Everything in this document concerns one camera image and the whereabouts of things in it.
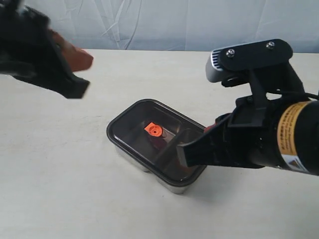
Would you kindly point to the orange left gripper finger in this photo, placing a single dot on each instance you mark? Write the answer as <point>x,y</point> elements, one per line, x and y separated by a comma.
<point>77,58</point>

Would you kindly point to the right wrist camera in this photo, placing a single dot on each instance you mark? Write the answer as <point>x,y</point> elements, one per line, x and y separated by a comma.
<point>229,65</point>

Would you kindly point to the blue-grey backdrop cloth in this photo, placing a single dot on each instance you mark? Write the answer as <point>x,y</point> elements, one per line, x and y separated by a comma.
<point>182,25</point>

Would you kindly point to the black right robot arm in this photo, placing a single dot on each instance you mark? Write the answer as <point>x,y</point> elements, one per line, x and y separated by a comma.
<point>299,136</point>

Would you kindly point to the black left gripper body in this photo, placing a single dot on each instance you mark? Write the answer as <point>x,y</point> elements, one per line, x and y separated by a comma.
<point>29,54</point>

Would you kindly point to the dark transparent box lid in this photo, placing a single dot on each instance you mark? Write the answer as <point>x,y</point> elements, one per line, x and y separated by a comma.
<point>149,139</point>

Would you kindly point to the red toy sausage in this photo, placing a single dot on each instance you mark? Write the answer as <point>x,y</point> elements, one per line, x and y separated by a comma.
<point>159,143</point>

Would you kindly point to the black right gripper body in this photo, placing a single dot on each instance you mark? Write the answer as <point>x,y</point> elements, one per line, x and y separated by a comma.
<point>247,137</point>

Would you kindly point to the stainless steel lunch box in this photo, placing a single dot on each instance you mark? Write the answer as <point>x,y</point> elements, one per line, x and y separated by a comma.
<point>154,171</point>

